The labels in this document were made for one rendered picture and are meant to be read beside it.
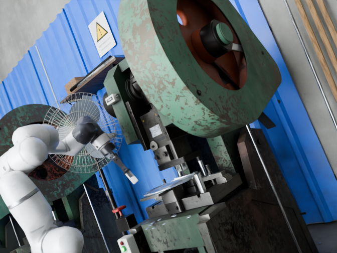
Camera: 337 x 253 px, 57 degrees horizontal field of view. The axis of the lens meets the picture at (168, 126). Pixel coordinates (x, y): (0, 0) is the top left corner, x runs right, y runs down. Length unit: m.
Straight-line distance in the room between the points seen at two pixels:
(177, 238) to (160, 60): 0.83
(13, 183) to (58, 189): 1.59
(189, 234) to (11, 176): 0.79
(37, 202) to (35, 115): 1.73
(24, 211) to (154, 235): 0.72
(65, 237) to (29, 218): 0.14
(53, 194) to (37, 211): 1.56
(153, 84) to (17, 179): 0.57
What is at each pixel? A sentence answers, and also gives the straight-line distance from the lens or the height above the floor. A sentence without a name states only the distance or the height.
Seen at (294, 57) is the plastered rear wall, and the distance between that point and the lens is 2.54.
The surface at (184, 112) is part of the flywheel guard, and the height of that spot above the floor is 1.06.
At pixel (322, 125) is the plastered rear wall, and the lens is 2.54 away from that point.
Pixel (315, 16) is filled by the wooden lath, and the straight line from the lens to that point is 2.37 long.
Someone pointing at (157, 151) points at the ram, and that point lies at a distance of 1.61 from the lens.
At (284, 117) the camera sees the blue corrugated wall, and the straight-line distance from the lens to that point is 2.54.
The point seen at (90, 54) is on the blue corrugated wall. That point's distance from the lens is 3.90.
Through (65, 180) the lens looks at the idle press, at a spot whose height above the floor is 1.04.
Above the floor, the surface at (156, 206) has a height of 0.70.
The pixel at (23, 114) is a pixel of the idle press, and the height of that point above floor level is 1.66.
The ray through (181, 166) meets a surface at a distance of 1.67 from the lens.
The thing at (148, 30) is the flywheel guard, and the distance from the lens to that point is 1.17.
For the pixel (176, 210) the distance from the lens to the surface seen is 1.56.
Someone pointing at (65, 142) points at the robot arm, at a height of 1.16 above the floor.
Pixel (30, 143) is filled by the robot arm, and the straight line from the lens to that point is 1.17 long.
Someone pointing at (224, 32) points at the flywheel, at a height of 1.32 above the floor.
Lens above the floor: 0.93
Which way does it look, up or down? 5 degrees up
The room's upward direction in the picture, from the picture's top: 22 degrees counter-clockwise
